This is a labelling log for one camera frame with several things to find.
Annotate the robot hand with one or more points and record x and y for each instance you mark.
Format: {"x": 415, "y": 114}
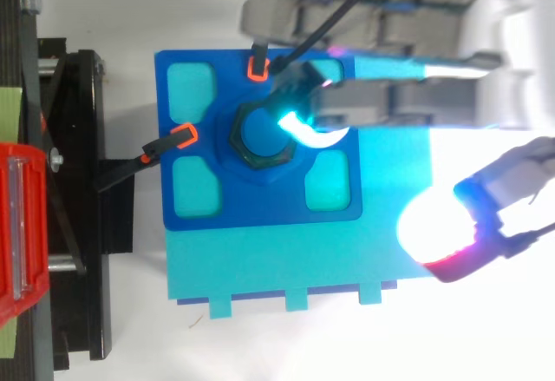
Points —
{"x": 360, "y": 103}

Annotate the black hex nut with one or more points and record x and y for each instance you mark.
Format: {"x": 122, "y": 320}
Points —
{"x": 237, "y": 139}

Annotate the blue plate with square hollows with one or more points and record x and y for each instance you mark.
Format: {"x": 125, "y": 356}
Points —
{"x": 260, "y": 203}

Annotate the large turquoise plate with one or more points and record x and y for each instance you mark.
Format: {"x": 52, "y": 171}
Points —
{"x": 282, "y": 264}

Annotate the black-and-orange clip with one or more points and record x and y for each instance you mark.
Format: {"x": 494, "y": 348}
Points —
{"x": 256, "y": 67}
{"x": 167, "y": 143}

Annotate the black stand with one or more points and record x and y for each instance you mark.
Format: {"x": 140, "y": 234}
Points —
{"x": 73, "y": 181}

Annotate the red bin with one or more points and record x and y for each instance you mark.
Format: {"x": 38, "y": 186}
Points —
{"x": 21, "y": 229}

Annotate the blue bolt post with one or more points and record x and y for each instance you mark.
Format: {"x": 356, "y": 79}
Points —
{"x": 260, "y": 135}

